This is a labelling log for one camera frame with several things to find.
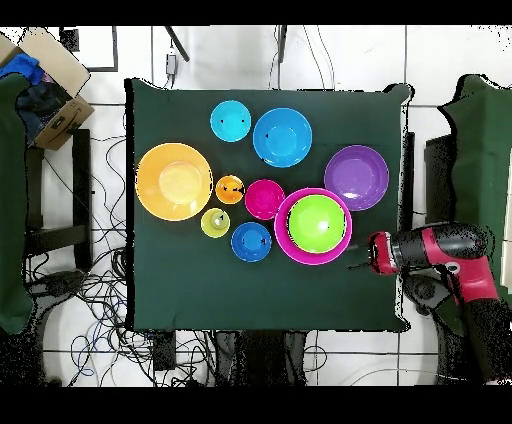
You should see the black metal frame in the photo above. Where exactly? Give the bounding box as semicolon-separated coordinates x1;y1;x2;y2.
21;127;94;271

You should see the purple plastic bowl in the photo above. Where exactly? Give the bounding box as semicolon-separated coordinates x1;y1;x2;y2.
323;144;390;212

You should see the yellow plastic cup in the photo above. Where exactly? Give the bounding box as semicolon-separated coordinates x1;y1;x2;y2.
200;207;232;240

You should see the dark fabric bundle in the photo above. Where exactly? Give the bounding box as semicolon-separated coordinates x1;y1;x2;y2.
13;79;75;147

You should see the dark green cloth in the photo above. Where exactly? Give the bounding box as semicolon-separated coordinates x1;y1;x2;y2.
437;73;512;337
0;73;35;335

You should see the green plastic bowl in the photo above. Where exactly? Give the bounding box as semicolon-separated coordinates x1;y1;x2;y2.
287;194;348;254

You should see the black tripod leg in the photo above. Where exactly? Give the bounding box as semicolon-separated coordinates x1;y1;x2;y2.
163;25;191;63
276;25;288;63

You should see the dark green tablecloth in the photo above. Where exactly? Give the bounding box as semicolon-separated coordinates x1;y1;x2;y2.
124;76;415;333

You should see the tangle of floor cables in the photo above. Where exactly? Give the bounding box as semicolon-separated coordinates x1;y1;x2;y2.
23;135;217;387

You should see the small red plastic bowl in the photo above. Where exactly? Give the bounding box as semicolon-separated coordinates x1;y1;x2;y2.
244;178;287;222

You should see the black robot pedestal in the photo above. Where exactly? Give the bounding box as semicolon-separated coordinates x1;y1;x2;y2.
213;329;309;387

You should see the large orange plastic bowl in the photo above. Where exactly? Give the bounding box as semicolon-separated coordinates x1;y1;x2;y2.
134;142;214;222

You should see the black power strip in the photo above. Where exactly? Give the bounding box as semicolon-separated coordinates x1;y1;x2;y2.
153;331;177;371

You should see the bright blue cloth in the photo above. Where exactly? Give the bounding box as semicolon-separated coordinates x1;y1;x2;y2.
0;52;45;87

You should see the small dark blue bowl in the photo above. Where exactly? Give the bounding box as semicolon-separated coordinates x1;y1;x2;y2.
230;221;273;264

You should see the medium blue plastic bowl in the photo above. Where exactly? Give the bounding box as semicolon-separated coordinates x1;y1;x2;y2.
252;107;314;169

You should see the large pink plastic bowl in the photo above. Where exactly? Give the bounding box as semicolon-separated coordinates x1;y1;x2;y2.
273;187;354;266

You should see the cardboard box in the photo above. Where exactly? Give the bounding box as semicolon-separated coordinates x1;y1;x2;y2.
0;26;96;152

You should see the small light blue bowl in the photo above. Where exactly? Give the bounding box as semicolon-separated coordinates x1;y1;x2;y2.
209;99;253;144

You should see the orange plastic cup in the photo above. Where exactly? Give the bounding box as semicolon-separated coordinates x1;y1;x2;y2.
214;174;246;206

